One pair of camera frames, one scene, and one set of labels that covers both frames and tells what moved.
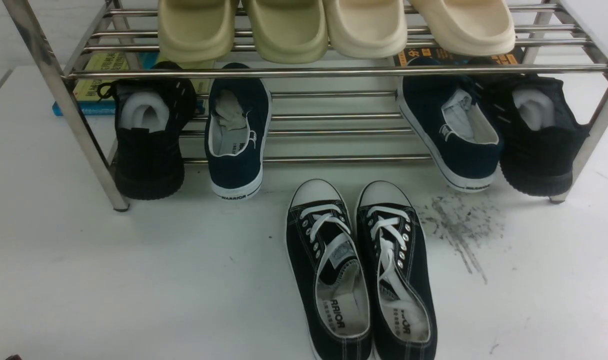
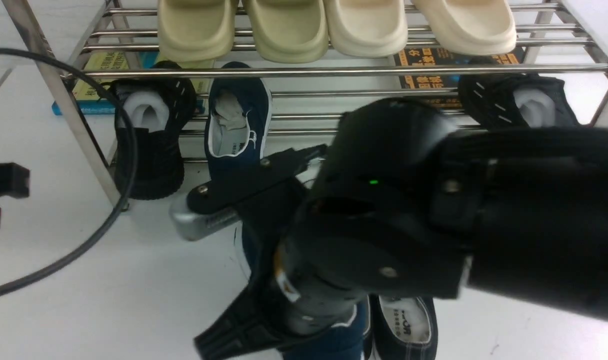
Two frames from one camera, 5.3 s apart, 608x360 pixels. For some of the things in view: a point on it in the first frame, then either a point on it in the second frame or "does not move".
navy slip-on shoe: (238, 116) does not move
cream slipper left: (368, 29) does not move
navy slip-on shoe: (452, 118) -> (307, 322)
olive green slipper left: (195, 34) does not move
